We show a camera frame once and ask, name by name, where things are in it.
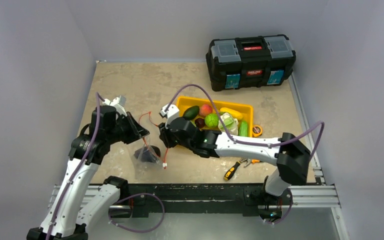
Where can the dark green avocado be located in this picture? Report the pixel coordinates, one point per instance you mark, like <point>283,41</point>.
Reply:
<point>191,113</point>

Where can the black plastic toolbox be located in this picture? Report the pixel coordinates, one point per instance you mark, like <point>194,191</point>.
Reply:
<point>245,62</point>

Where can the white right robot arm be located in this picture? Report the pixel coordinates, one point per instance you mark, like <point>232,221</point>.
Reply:
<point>289,155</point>

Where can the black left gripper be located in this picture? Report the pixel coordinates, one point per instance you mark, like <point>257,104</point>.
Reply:
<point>135,129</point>

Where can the black metal base frame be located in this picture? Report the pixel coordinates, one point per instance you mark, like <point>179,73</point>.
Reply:
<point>246,199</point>

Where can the red peach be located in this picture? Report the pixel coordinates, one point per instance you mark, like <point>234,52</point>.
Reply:
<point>205,110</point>

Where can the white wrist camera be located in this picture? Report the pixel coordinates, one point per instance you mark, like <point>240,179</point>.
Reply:
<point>171,112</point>
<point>118,103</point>

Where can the green pepper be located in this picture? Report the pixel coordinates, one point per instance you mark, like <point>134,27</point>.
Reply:
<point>243,130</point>

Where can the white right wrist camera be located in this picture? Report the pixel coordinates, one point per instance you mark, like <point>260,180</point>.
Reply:
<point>171,112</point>

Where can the yellow black screwdriver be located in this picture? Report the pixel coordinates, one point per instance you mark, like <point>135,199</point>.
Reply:
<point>231,171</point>

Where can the purple eggplant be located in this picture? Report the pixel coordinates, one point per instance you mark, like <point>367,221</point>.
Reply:
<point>147,154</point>

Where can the orange handled pliers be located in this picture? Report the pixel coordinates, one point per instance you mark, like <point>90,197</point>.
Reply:
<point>248,161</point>

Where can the dark red plum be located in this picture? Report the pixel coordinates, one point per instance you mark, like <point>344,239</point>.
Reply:
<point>200,123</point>

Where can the white cauliflower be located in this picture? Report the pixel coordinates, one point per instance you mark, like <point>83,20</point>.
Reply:
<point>231,124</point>

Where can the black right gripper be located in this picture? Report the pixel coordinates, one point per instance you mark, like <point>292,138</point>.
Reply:
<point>170,134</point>

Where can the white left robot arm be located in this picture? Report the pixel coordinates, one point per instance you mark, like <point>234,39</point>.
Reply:
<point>67,219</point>

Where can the yellow banana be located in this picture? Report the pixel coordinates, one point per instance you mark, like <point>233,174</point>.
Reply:
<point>234,113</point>

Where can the clear orange zip bag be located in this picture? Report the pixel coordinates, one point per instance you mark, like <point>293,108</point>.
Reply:
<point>146,121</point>

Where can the yellow plastic tray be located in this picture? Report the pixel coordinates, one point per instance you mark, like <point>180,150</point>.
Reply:
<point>241,109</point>

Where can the small green ball vegetable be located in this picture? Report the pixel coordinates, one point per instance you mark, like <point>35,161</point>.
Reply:
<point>211,120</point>

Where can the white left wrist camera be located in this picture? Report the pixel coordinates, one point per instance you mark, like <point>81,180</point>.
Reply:
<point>118,103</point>

